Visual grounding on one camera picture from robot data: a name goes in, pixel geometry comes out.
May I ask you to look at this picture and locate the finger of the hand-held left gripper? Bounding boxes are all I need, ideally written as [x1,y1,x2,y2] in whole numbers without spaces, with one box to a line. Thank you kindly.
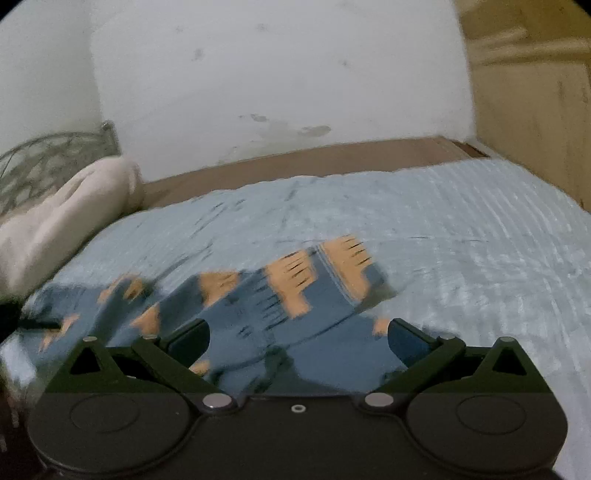
[0,301,63,342]

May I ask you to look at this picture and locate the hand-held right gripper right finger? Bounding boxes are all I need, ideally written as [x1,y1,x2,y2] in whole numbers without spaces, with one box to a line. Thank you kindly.
[361,318,542,411]

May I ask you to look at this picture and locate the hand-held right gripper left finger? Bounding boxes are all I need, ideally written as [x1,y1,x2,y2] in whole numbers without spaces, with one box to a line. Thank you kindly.
[54,318,234,411]

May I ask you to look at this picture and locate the blue patterned sweater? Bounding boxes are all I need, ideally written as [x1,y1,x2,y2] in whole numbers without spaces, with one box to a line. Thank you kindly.
[9,234,399,398]

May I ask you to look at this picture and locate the cream pillow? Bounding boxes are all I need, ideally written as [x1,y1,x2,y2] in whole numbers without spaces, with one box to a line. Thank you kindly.
[0,157,145,296]

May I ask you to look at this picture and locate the light blue ribbed blanket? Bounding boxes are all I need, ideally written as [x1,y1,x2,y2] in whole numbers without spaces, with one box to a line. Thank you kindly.
[0,159,591,480]

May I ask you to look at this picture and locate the grey metal headboard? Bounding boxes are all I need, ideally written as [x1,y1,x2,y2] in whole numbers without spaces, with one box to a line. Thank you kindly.
[0,121,122,217]

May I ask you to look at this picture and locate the brown bed base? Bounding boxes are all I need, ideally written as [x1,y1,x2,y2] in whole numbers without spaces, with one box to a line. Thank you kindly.
[139,135,490,210]

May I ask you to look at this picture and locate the wooden wardrobe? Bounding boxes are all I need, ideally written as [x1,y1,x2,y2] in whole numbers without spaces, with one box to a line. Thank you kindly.
[452,0,591,209]

